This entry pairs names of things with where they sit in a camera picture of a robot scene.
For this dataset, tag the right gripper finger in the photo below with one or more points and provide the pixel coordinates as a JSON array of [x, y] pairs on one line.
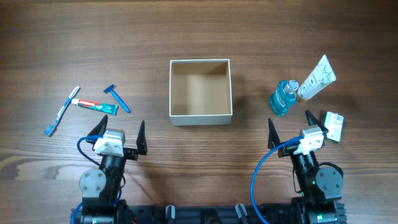
[[273, 139], [313, 121]]

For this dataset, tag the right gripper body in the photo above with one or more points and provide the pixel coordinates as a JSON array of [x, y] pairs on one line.
[[285, 151]]

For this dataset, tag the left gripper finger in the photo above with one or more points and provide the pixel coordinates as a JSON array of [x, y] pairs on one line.
[[141, 142], [98, 130]]

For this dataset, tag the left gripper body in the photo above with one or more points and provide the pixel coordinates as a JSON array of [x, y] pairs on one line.
[[129, 153]]

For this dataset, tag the green white soap packet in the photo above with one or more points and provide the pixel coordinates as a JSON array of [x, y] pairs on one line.
[[334, 123]]

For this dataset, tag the Colgate toothpaste tube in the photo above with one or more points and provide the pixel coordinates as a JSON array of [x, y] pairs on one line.
[[96, 106]]

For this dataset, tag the blue mouthwash bottle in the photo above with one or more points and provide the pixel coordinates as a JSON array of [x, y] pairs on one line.
[[284, 97]]

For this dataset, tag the blue disposable razor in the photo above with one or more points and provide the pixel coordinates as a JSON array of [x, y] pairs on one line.
[[111, 90]]

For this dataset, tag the white bamboo print lotion tube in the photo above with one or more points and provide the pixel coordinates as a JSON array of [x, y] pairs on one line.
[[321, 76]]

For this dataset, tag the blue white toothbrush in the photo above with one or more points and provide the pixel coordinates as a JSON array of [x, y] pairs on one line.
[[52, 128]]

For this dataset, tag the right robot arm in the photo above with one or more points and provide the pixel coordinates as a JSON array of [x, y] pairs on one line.
[[320, 184]]

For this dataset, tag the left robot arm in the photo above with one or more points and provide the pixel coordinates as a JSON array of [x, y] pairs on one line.
[[101, 187]]

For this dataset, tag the white cardboard box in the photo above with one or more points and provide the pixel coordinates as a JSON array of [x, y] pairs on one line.
[[200, 92]]

